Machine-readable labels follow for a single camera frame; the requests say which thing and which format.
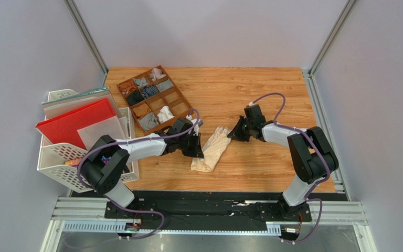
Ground grey rolled cloth top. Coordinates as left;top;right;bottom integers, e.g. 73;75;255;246
132;77;149;88

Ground striped blue rolled cloth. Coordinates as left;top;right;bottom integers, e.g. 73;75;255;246
141;85;160;99

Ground grey rolled cloth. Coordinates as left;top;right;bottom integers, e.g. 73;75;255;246
132;77;149;88
156;79;174;92
139;112;159;131

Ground grey rolled cloth right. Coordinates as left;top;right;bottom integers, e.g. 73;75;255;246
156;79;174;92

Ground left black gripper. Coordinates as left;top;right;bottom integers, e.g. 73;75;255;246
177;132;204;158

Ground red folder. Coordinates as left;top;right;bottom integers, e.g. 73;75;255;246
35;98;116;149

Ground orange rolled cloth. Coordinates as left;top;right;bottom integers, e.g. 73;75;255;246
132;103;152;119
118;80;137;95

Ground translucent white folder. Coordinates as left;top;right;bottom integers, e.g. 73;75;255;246
77;116;130;149

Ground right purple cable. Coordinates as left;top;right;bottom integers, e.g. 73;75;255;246
249;92;332;202

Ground white file rack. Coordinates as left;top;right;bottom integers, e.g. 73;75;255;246
37;89;140;193

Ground purple cable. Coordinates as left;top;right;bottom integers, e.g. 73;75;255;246
77;108;201;211
249;92;332;202

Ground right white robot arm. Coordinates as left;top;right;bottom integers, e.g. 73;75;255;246
227;104;339;207

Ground orange rolled cloth lower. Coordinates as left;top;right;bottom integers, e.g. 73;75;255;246
132;103;152;119

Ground white slotted cable duct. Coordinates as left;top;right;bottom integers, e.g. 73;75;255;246
62;219;282;236

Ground purple book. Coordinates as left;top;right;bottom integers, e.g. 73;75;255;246
64;158;82;167

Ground orange rolled cloth top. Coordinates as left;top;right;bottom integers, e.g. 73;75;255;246
118;80;137;95

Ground grey folder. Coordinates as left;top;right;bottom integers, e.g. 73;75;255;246
41;86;122;119

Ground pink rolled cloth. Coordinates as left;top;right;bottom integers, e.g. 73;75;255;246
149;68;166;81

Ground white underwear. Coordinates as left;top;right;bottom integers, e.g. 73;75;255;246
157;106;174;123

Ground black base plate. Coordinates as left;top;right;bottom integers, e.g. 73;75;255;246
104;191;312;227

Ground grey rolled cloth lower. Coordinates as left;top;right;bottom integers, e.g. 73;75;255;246
139;112;159;131

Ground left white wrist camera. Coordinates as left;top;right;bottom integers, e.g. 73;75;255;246
186;115;204;135

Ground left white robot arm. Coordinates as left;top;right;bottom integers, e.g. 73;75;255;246
78;117;204;207

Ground black rolled cloth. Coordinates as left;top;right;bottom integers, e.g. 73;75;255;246
126;90;144;106

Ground beige boxer shorts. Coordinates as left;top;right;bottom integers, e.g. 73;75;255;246
190;127;231;173

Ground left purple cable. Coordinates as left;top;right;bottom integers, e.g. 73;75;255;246
77;108;201;211

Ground brown compartment organizer box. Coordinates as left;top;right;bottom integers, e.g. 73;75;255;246
116;65;193;135

